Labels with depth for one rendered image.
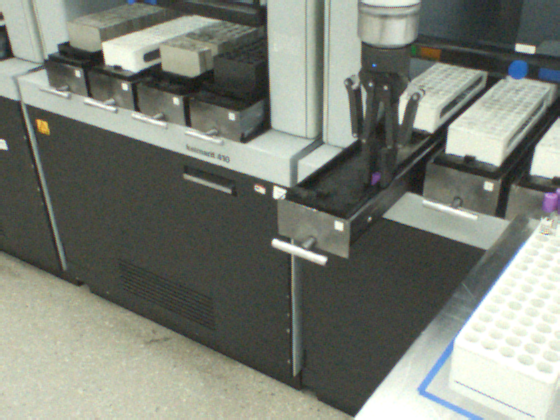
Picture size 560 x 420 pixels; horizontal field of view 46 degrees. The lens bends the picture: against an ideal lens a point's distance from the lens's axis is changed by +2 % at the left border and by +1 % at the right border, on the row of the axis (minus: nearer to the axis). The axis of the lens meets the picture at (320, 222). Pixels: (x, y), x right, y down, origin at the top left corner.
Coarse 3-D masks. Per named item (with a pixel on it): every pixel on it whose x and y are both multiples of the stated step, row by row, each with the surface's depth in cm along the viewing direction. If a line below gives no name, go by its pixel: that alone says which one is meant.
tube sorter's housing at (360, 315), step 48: (336, 0) 122; (336, 48) 126; (336, 96) 131; (336, 144) 137; (384, 240) 130; (432, 240) 124; (480, 240) 118; (336, 288) 144; (384, 288) 136; (432, 288) 129; (336, 336) 151; (384, 336) 142; (336, 384) 159
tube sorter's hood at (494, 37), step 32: (448, 0) 109; (480, 0) 107; (512, 0) 104; (544, 0) 102; (448, 32) 112; (480, 32) 109; (512, 32) 106; (544, 32) 104; (448, 64) 113; (480, 64) 110; (544, 64) 105
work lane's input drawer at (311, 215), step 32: (480, 96) 143; (384, 128) 128; (352, 160) 118; (416, 160) 118; (288, 192) 105; (320, 192) 104; (352, 192) 108; (384, 192) 108; (288, 224) 107; (320, 224) 103; (352, 224) 101; (320, 256) 101
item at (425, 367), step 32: (512, 224) 97; (512, 256) 90; (480, 288) 84; (448, 320) 78; (416, 352) 74; (448, 352) 74; (384, 384) 70; (416, 384) 70; (384, 416) 66; (416, 416) 66; (448, 416) 66; (480, 416) 66
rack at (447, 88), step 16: (416, 80) 135; (432, 80) 135; (448, 80) 135; (464, 80) 136; (480, 80) 145; (400, 96) 128; (432, 96) 129; (448, 96) 128; (464, 96) 142; (400, 112) 127; (432, 112) 123; (448, 112) 131; (432, 128) 125
